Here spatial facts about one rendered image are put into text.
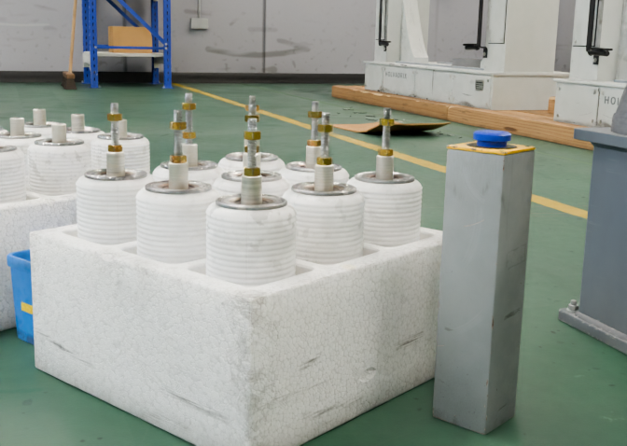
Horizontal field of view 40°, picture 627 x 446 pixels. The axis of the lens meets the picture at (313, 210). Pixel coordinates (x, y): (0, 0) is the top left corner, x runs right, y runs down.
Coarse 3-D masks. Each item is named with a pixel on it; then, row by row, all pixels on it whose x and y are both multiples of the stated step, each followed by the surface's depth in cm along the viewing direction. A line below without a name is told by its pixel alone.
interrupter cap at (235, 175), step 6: (222, 174) 106; (228, 174) 107; (234, 174) 107; (240, 174) 108; (264, 174) 108; (270, 174) 108; (276, 174) 108; (234, 180) 104; (240, 180) 103; (264, 180) 104; (270, 180) 104; (276, 180) 105
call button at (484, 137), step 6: (474, 132) 92; (480, 132) 91; (486, 132) 91; (492, 132) 91; (498, 132) 91; (504, 132) 91; (474, 138) 92; (480, 138) 91; (486, 138) 91; (492, 138) 91; (498, 138) 91; (504, 138) 91; (510, 138) 92; (480, 144) 92; (486, 144) 91; (492, 144) 91; (498, 144) 91; (504, 144) 92
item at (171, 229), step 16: (144, 192) 96; (208, 192) 97; (144, 208) 95; (160, 208) 94; (176, 208) 94; (192, 208) 94; (144, 224) 96; (160, 224) 94; (176, 224) 94; (192, 224) 95; (144, 240) 96; (160, 240) 95; (176, 240) 95; (192, 240) 95; (144, 256) 96; (160, 256) 95; (176, 256) 95; (192, 256) 95
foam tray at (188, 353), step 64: (64, 256) 102; (128, 256) 96; (384, 256) 99; (64, 320) 104; (128, 320) 95; (192, 320) 88; (256, 320) 82; (320, 320) 90; (384, 320) 99; (128, 384) 97; (192, 384) 89; (256, 384) 84; (320, 384) 92; (384, 384) 101
